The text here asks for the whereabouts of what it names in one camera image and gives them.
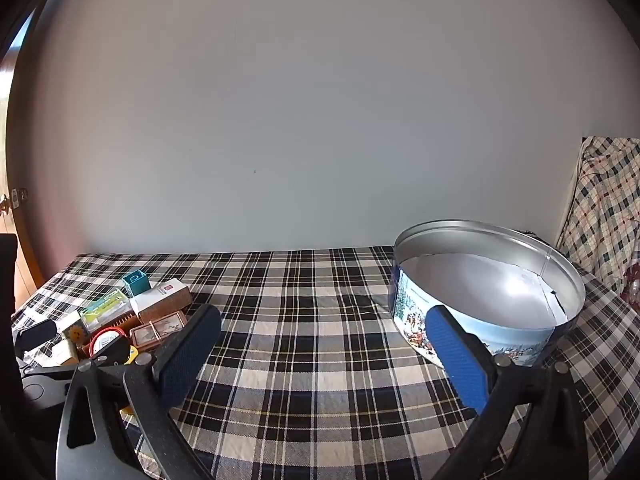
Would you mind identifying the beige plaid cloth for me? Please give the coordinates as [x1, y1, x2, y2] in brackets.
[555, 135, 640, 306]

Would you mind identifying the white box with red label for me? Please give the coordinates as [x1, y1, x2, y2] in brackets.
[129, 279, 194, 324]

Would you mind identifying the brown card box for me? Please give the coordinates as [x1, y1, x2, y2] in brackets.
[129, 311, 189, 354]

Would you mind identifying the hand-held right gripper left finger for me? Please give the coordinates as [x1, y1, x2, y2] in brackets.
[55, 304, 222, 480]

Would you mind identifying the teal small box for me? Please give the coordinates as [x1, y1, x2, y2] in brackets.
[122, 270, 151, 297]

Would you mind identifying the green transparent packet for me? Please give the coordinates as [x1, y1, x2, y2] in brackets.
[79, 289, 134, 332]

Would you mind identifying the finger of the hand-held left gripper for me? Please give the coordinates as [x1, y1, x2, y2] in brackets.
[89, 337, 137, 367]
[14, 319, 57, 357]

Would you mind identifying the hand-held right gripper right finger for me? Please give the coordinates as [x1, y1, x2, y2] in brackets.
[425, 305, 589, 480]

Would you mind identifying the small beige box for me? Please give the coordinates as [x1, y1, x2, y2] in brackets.
[52, 339, 80, 365]

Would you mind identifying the round printed metal tin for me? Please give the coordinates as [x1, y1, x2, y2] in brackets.
[393, 219, 586, 369]

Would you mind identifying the red round tin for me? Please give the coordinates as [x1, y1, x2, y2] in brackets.
[89, 328, 129, 359]

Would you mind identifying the black white plaid blanket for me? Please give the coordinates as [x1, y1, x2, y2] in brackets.
[10, 245, 640, 480]

